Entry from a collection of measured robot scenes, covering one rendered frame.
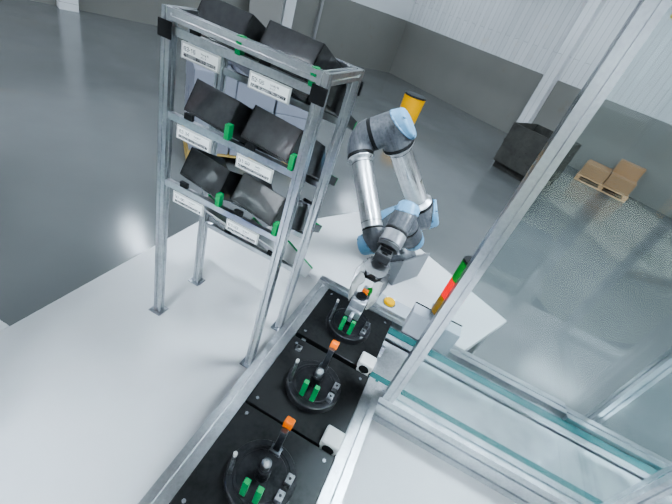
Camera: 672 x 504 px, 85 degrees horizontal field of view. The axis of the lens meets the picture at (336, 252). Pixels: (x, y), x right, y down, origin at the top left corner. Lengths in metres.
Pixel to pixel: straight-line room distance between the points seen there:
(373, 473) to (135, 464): 0.55
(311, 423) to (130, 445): 0.40
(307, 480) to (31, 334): 0.78
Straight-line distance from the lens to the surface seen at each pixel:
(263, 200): 0.88
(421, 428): 1.11
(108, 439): 1.03
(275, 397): 0.96
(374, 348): 1.15
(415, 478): 1.13
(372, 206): 1.29
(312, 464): 0.91
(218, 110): 0.88
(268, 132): 0.82
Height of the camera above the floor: 1.78
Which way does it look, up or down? 34 degrees down
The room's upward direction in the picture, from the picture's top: 21 degrees clockwise
